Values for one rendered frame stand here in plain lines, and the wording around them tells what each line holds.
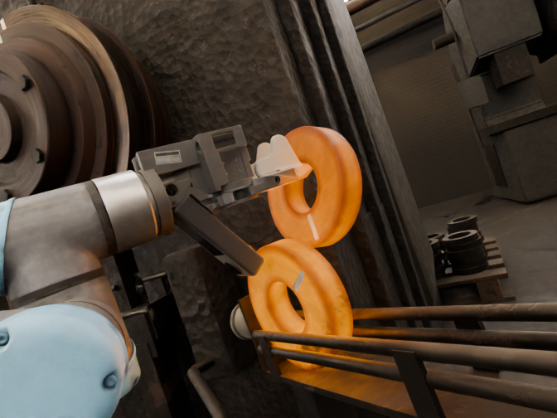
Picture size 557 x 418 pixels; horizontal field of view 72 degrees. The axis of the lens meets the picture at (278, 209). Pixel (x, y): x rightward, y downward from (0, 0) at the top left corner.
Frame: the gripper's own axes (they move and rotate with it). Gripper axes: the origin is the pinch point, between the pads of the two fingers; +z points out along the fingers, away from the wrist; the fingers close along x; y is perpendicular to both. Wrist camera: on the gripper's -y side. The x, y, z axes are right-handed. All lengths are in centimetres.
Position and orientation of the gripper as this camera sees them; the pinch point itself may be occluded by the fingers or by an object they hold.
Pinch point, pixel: (305, 172)
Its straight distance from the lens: 49.7
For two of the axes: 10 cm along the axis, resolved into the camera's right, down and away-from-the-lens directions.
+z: 8.1, -3.0, 4.9
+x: -4.8, 1.2, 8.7
